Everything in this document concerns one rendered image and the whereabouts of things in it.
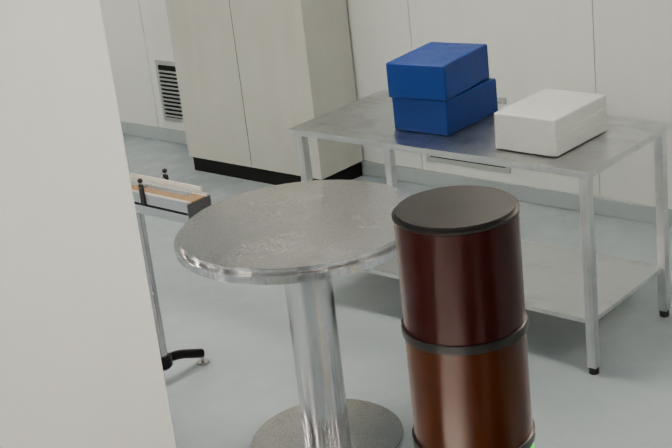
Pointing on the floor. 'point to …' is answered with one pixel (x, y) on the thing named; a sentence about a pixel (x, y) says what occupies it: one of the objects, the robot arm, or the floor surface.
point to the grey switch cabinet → (260, 55)
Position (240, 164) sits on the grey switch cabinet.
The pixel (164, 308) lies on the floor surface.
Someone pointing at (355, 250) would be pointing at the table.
